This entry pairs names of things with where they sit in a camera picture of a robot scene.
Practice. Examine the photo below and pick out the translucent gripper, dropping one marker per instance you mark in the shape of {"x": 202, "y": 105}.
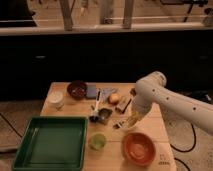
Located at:
{"x": 136, "y": 115}

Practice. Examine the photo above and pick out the green plastic cup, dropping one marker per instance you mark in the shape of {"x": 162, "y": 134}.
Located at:
{"x": 97, "y": 141}

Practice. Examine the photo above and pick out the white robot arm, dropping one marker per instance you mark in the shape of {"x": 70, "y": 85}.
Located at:
{"x": 152, "y": 89}

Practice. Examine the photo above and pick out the white cup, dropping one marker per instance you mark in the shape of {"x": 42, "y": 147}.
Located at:
{"x": 56, "y": 99}

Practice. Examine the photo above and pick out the brown wooden block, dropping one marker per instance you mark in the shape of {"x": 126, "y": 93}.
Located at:
{"x": 123, "y": 104}

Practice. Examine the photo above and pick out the dark grape bunch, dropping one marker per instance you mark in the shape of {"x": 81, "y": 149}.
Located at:
{"x": 133, "y": 92}

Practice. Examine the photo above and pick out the orange fruit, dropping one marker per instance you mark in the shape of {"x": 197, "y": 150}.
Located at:
{"x": 113, "y": 98}

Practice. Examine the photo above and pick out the small dark clip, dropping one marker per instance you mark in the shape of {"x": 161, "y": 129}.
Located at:
{"x": 118, "y": 125}

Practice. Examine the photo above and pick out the grey metal object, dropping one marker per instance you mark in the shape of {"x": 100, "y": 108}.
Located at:
{"x": 104, "y": 115}

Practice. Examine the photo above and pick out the crumpled silver wrapper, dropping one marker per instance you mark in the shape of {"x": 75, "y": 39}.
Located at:
{"x": 106, "y": 92}

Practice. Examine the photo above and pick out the orange bowl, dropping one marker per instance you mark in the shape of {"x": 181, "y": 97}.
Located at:
{"x": 138, "y": 149}

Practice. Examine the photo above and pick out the dark red bowl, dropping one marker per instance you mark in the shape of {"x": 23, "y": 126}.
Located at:
{"x": 77, "y": 89}

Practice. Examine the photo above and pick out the green plastic tray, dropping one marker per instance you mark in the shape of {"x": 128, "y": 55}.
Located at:
{"x": 52, "y": 144}

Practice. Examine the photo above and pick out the white handled brush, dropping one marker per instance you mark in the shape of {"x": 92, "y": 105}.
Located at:
{"x": 94, "y": 115}

